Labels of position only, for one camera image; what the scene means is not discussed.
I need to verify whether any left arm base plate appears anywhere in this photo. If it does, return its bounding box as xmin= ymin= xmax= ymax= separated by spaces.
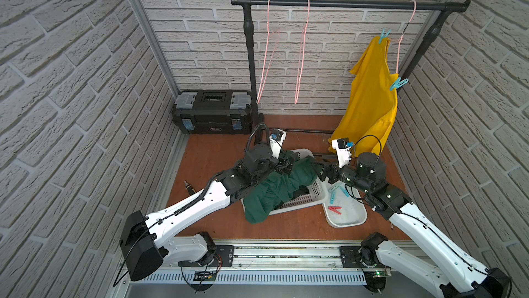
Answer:
xmin=178 ymin=245 xmax=235 ymax=269

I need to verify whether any red clothespin green shirt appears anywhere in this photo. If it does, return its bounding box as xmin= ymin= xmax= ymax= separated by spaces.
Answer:
xmin=327 ymin=206 xmax=342 ymax=215

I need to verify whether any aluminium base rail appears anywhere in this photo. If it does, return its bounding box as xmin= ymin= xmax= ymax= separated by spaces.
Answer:
xmin=115 ymin=240 xmax=428 ymax=297

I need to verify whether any pink hanger of yellow shirt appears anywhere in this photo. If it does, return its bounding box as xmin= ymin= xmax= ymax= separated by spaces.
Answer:
xmin=395 ymin=0 xmax=417 ymax=74

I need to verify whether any white perforated laundry basket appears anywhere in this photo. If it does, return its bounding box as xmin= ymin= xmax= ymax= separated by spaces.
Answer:
xmin=242 ymin=149 xmax=329 ymax=224

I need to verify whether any pink hanger of green shirt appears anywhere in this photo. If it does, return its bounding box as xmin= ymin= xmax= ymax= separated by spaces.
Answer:
xmin=294 ymin=0 xmax=311 ymax=104

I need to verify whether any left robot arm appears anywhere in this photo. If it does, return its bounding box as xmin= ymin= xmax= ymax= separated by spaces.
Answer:
xmin=114 ymin=123 xmax=294 ymax=284

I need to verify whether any white plastic tray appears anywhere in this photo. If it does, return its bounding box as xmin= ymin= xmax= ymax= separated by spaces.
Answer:
xmin=322 ymin=181 xmax=367 ymax=229

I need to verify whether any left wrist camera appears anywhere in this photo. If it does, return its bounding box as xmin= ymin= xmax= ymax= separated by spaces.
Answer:
xmin=269 ymin=128 xmax=286 ymax=159

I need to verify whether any yellow black screwdriver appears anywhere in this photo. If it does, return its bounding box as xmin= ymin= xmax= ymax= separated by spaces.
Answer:
xmin=184 ymin=181 xmax=196 ymax=195

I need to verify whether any black t-shirt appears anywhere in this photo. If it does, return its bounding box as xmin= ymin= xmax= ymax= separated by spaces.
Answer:
xmin=271 ymin=186 xmax=312 ymax=214

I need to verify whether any pink hanger of black shirt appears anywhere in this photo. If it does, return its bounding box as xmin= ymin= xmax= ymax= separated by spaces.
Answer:
xmin=257 ymin=0 xmax=278 ymax=104

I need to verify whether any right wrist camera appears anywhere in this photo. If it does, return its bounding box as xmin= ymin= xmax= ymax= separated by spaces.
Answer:
xmin=331 ymin=138 xmax=354 ymax=168

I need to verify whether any yellow t-shirt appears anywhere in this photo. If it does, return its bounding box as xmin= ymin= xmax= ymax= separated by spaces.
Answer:
xmin=329 ymin=36 xmax=399 ymax=156

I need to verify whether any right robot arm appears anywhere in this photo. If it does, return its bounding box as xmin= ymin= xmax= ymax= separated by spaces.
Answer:
xmin=314 ymin=138 xmax=513 ymax=297

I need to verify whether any teal clothespin yellow shirt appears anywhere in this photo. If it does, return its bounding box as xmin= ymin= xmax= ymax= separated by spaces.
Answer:
xmin=379 ymin=28 xmax=391 ymax=44
xmin=390 ymin=77 xmax=409 ymax=91

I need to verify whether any black toolbox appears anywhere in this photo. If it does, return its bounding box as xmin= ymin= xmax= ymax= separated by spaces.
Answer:
xmin=172 ymin=89 xmax=252 ymax=135

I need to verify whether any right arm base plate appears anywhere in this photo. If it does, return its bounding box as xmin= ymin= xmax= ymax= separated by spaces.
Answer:
xmin=338 ymin=246 xmax=383 ymax=269

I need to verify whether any black clothes rack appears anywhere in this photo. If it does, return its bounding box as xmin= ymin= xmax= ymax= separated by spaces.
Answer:
xmin=231 ymin=0 xmax=471 ymax=157

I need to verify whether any green t-shirt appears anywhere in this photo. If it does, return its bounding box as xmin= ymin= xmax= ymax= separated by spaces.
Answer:
xmin=242 ymin=157 xmax=318 ymax=224

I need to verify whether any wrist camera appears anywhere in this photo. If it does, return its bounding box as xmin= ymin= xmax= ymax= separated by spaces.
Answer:
xmin=331 ymin=138 xmax=354 ymax=168
xmin=269 ymin=128 xmax=286 ymax=159

